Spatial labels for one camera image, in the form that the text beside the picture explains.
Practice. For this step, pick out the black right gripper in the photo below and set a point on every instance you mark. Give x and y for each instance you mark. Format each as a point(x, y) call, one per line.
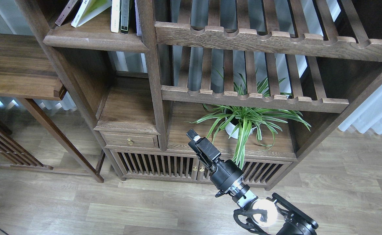
point(226, 175)

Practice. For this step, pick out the yellow green book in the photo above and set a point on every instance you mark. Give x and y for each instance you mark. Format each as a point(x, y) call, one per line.
point(88, 10)

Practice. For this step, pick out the dark maroon book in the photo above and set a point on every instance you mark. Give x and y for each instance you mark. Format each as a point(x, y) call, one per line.
point(67, 11)

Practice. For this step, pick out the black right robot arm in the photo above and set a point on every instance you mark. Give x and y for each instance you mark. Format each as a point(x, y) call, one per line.
point(253, 213)

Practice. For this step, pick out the spider plant in white pot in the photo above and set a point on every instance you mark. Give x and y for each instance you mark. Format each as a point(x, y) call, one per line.
point(244, 120)

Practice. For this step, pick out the dark wooden bookshelf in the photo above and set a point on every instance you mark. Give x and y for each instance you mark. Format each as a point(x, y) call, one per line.
point(139, 94)

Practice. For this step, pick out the white upright book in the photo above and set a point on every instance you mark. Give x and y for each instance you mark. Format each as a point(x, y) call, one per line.
point(115, 16)

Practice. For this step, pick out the white curtain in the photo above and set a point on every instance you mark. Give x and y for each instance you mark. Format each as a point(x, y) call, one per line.
point(367, 117)

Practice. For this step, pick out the wooden side table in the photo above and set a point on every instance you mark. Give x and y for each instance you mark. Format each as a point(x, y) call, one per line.
point(27, 74)

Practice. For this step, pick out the slatted wooden rack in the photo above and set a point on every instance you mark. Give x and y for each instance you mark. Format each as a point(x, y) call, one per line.
point(16, 154)

